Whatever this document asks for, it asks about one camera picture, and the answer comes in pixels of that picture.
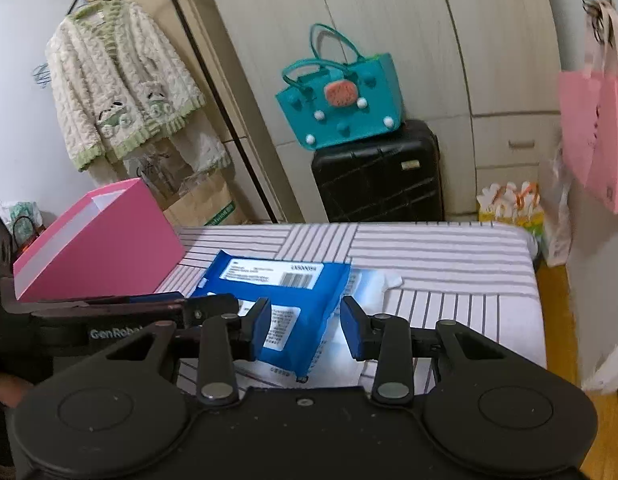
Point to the cream knitted cardigan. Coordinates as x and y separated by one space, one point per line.
114 70

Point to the pink box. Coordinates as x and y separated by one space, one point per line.
99 250

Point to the blue wipes packet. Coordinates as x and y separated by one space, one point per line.
254 280

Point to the black suitcase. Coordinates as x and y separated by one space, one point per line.
379 175

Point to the white wipes packet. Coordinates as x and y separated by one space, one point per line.
374 285

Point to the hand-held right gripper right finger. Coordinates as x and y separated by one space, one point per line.
351 330

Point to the garment in clear plastic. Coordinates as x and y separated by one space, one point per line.
199 150

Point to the green patterned bag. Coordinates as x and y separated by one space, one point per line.
24 210

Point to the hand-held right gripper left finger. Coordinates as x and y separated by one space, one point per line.
261 330

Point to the blue clothes hangers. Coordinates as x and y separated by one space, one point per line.
39 76

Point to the white plastic bag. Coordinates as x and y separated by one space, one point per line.
556 220

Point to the person's left hand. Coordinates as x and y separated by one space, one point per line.
9 390

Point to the teal felt handbag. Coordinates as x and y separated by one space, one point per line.
349 120

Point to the yellow gift bag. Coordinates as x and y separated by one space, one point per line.
514 215

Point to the beige wardrobe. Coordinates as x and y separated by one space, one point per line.
414 35

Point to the cardboard box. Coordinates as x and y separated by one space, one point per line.
209 205

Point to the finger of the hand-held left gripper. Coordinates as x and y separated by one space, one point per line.
204 306
154 299

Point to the light pink shopping bag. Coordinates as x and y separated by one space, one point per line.
579 120

